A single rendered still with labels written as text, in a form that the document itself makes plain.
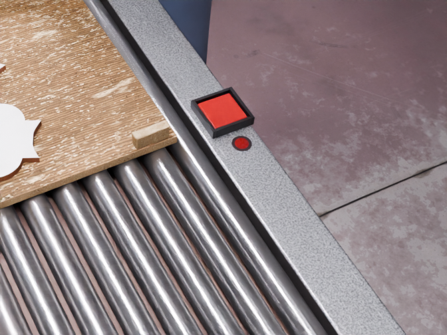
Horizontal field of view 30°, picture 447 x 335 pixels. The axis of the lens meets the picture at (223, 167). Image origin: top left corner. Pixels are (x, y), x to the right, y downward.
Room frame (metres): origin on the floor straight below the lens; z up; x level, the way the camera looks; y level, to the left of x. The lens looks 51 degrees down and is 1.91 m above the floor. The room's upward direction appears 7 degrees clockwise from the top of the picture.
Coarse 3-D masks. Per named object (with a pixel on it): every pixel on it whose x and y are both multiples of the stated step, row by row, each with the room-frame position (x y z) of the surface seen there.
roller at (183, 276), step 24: (120, 168) 0.78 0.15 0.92; (144, 192) 0.74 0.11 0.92; (144, 216) 0.71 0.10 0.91; (168, 216) 0.71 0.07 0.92; (168, 240) 0.66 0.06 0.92; (168, 264) 0.63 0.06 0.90; (192, 264) 0.63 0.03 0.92; (192, 288) 0.59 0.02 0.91; (216, 288) 0.60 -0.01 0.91; (216, 312) 0.56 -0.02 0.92
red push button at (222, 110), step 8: (224, 96) 0.95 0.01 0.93; (200, 104) 0.92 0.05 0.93; (208, 104) 0.93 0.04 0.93; (216, 104) 0.93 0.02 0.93; (224, 104) 0.93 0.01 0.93; (232, 104) 0.93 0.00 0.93; (208, 112) 0.91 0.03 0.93; (216, 112) 0.91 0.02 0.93; (224, 112) 0.91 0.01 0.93; (232, 112) 0.92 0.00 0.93; (240, 112) 0.92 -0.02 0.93; (216, 120) 0.89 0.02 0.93; (224, 120) 0.90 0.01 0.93; (232, 120) 0.90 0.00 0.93
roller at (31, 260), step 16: (0, 224) 0.65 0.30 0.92; (16, 224) 0.66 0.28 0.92; (0, 240) 0.63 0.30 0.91; (16, 240) 0.63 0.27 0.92; (16, 256) 0.61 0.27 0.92; (32, 256) 0.61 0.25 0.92; (16, 272) 0.58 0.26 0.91; (32, 272) 0.58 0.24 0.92; (32, 288) 0.56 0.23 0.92; (48, 288) 0.56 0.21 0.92; (32, 304) 0.54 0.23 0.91; (48, 304) 0.54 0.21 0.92; (48, 320) 0.51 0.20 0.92; (64, 320) 0.52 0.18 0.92
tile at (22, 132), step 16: (0, 112) 0.84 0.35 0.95; (16, 112) 0.84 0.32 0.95; (0, 128) 0.80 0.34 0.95; (16, 128) 0.81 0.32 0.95; (32, 128) 0.81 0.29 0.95; (0, 144) 0.77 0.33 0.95; (16, 144) 0.78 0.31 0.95; (32, 144) 0.78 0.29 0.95; (0, 160) 0.74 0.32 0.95; (16, 160) 0.75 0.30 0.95; (32, 160) 0.76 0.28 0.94; (0, 176) 0.72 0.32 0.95
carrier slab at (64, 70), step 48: (48, 0) 1.12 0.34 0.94; (0, 48) 0.99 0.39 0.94; (48, 48) 1.00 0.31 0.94; (96, 48) 1.02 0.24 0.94; (0, 96) 0.88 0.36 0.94; (48, 96) 0.89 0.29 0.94; (96, 96) 0.91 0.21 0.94; (144, 96) 0.92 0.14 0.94; (48, 144) 0.80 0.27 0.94; (96, 144) 0.81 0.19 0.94
